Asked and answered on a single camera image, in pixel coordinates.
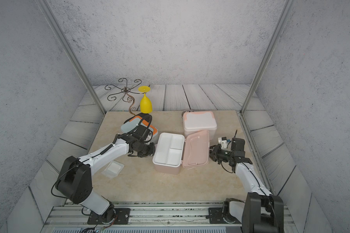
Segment white pink medicine box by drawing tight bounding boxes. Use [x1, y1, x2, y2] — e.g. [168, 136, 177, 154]
[182, 111, 217, 141]

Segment white tray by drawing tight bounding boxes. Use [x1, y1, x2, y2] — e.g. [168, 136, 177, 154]
[153, 133, 185, 168]

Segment left aluminium frame post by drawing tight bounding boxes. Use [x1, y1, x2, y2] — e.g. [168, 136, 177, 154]
[36, 0, 107, 115]

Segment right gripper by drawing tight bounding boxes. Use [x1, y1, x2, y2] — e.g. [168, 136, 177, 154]
[203, 144, 234, 165]

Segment grey orange medicine box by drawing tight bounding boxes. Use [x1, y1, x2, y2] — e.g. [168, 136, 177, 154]
[121, 113, 159, 144]

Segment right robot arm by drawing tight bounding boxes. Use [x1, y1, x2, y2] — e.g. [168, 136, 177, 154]
[209, 137, 284, 233]

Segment right aluminium frame post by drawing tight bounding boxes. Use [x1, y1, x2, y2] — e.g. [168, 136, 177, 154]
[240, 0, 295, 115]

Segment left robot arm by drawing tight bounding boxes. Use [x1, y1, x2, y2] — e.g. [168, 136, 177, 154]
[51, 114, 155, 222]

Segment aluminium frame post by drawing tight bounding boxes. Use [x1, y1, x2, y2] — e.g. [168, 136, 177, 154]
[240, 0, 295, 115]
[36, 0, 107, 115]

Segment grey round object behind box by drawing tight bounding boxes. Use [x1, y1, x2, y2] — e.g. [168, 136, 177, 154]
[181, 109, 194, 117]

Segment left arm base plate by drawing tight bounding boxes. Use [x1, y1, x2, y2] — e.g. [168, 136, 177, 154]
[87, 208, 131, 225]

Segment yellow plastic wine glass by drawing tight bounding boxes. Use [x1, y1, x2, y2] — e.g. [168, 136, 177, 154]
[138, 86, 153, 114]

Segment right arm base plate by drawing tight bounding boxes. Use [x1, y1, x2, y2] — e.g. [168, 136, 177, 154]
[206, 207, 234, 224]

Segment brown wire glass rack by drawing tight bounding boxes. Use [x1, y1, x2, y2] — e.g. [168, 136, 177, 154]
[104, 78, 143, 116]

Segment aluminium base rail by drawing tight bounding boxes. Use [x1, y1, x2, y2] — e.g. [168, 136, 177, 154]
[40, 201, 299, 233]

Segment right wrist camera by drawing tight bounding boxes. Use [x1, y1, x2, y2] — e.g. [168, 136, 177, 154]
[218, 137, 231, 150]

